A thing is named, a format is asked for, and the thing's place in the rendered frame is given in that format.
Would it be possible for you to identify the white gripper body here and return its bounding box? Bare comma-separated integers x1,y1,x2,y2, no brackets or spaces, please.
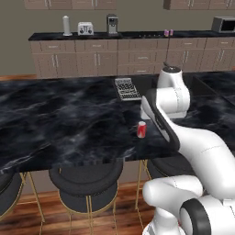
140,103,154,121

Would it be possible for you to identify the red soda can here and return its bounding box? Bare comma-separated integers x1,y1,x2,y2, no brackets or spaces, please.
137,120,148,140

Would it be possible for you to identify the black white patterned drying rack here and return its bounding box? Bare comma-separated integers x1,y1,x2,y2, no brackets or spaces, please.
114,77,143,102

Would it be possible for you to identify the black sink basin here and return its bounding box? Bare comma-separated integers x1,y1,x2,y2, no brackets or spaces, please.
133,73,222,99

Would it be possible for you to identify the black stool with gold legs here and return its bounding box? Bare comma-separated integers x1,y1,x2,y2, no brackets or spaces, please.
48,157,125,235
134,154,197,221
0,169,46,235

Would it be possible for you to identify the beige base cupboard run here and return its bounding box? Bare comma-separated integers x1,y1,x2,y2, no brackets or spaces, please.
28,37,235,80

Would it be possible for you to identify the black hob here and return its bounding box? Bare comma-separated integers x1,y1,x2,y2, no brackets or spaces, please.
129,31,168,39

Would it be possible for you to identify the grey coffee machine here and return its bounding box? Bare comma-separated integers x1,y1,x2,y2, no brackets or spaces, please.
106,13,119,35

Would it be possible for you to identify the white toaster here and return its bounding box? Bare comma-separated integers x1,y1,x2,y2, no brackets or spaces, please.
76,21,95,37

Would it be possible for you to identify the white paper towel roll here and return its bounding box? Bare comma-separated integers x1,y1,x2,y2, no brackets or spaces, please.
62,15,73,37

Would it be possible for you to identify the grey microwave oven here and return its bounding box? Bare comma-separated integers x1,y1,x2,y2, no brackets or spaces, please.
211,16,235,34

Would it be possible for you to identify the beige wall cupboard run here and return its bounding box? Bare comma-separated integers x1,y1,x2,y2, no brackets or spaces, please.
23,0,118,11
162,0,235,11

